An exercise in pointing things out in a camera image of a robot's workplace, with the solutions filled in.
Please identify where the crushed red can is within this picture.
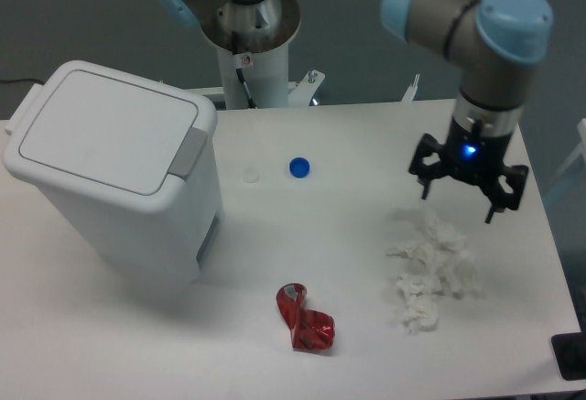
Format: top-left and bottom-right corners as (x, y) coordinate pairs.
(276, 283), (335, 352)

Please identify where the blue bottle cap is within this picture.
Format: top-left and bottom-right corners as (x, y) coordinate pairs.
(288, 157), (310, 178)

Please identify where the white bottle cap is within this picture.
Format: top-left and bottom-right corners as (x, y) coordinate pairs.
(243, 167), (260, 184)

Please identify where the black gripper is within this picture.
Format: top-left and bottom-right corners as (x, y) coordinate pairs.
(408, 118), (529, 224)

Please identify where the white mounting bracket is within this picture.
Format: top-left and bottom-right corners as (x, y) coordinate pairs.
(288, 70), (326, 107)

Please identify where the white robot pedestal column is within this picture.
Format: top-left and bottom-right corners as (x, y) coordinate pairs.
(216, 44), (288, 110)

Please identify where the white trash can lid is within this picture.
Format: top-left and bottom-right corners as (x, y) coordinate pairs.
(13, 69), (198, 196)

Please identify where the white frame at right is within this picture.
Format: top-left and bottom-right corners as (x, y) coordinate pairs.
(542, 118), (585, 209)

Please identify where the black cable on pedestal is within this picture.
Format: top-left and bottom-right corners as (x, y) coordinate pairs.
(230, 31), (258, 111)

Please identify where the white table bracket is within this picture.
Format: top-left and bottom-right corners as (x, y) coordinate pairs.
(401, 73), (420, 103)

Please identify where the crumpled white tissue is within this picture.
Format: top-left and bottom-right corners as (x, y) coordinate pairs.
(387, 207), (482, 335)

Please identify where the white trash can body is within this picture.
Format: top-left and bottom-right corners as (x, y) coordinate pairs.
(3, 60), (222, 282)

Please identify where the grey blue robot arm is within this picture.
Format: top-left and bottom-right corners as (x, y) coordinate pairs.
(159, 0), (554, 213)

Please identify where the black device at edge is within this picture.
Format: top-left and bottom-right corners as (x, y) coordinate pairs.
(551, 332), (585, 381)

